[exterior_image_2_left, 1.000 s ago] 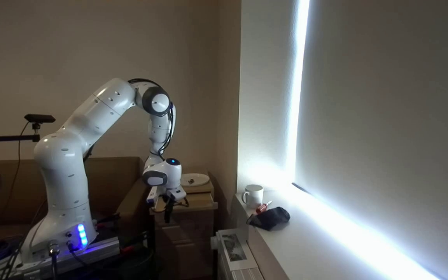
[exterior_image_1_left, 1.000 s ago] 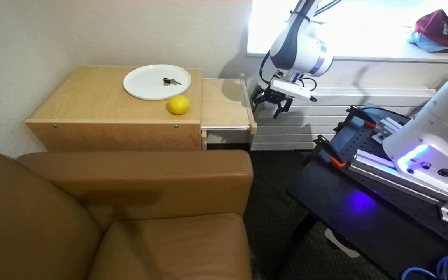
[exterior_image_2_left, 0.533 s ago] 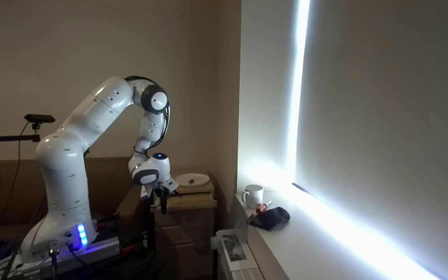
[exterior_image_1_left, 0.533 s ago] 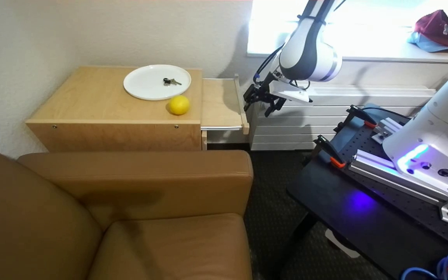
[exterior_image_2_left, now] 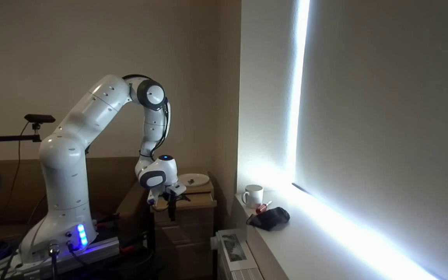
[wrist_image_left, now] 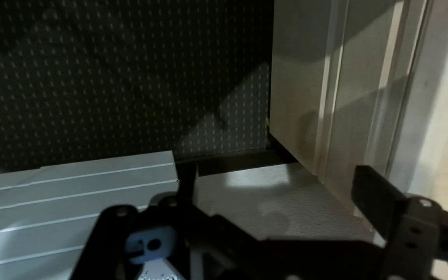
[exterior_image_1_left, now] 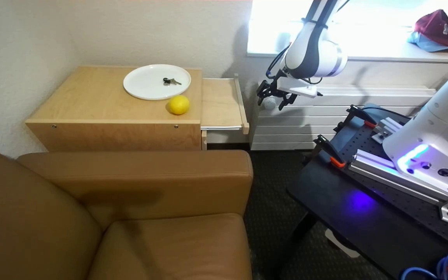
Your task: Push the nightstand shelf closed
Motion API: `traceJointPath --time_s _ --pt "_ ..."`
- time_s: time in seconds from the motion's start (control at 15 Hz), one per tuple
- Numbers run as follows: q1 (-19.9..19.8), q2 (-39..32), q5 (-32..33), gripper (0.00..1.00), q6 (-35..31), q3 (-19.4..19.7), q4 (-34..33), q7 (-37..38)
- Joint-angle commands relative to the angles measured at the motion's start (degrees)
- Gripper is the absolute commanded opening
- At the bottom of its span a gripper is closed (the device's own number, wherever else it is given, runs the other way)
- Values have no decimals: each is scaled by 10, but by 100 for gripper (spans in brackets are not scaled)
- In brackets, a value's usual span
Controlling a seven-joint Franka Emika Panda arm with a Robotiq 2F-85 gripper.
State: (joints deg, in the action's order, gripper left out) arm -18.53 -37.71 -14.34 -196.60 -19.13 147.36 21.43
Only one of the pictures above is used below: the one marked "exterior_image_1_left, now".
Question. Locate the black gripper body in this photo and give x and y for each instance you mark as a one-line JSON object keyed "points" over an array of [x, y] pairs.
{"points": [[278, 88]]}

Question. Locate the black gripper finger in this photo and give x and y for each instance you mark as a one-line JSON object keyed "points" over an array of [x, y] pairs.
{"points": [[261, 94], [286, 102]]}

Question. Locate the light wood pull-out shelf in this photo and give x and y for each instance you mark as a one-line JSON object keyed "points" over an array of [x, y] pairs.
{"points": [[221, 103]]}

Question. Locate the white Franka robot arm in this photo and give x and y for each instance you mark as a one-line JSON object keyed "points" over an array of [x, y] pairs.
{"points": [[314, 52]]}

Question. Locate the light wood nightstand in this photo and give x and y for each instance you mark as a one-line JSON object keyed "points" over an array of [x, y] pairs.
{"points": [[93, 117]]}

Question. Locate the yellow lemon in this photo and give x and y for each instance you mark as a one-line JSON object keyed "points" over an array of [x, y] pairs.
{"points": [[177, 105]]}

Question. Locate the small dark key bunch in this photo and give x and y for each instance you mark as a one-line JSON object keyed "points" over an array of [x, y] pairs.
{"points": [[171, 82]]}

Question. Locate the white round plate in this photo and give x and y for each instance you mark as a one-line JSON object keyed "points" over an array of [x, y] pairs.
{"points": [[148, 83]]}

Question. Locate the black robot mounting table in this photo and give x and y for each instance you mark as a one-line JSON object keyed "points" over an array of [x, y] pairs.
{"points": [[353, 208]]}

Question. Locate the white paper scrap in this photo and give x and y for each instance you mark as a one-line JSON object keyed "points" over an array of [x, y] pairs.
{"points": [[340, 243]]}

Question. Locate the maroon baseball cap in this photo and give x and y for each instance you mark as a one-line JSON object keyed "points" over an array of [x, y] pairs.
{"points": [[435, 26]]}

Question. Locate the brown leather armchair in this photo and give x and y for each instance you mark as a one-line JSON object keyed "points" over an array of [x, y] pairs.
{"points": [[130, 218]]}

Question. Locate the silver aluminium rail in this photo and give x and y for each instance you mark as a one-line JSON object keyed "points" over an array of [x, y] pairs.
{"points": [[404, 187]]}

